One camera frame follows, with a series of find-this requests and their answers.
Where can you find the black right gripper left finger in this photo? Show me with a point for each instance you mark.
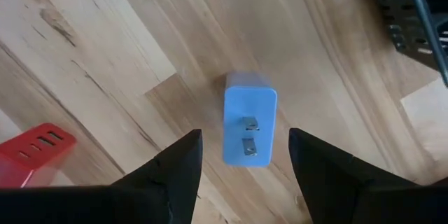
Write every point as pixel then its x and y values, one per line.
pixel 157 196

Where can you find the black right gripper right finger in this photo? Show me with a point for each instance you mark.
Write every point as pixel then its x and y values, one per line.
pixel 350 196

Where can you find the black mesh basket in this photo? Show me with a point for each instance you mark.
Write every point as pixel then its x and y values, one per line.
pixel 395 7

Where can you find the light blue wall charger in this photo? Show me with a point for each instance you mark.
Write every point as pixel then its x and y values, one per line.
pixel 249 108

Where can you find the red USB wall charger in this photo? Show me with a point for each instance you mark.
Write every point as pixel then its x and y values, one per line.
pixel 31 154

